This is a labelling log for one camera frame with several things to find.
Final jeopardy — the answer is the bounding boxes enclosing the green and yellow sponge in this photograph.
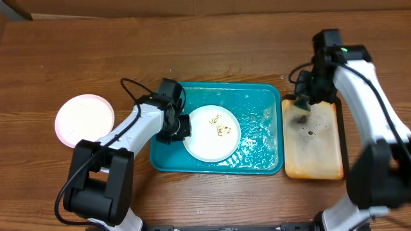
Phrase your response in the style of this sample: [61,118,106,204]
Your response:
[293,98,311,116]

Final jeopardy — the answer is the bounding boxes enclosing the white plate with brown stain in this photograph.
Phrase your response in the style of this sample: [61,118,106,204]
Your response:
[183,105,241,162]

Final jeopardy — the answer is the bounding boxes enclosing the white plate with red stain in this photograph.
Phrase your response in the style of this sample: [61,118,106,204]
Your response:
[55,94,115,148]

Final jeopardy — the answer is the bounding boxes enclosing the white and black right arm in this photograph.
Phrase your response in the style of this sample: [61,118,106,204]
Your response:
[293,45,410,230]

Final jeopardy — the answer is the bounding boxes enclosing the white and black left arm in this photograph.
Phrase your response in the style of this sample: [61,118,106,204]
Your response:
[55,91,190,230]

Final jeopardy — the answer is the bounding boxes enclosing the black tray with soapy foam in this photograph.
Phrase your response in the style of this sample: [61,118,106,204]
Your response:
[281,94,349,180]

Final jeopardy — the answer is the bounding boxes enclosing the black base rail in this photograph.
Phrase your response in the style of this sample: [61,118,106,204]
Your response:
[85,219,372,231]

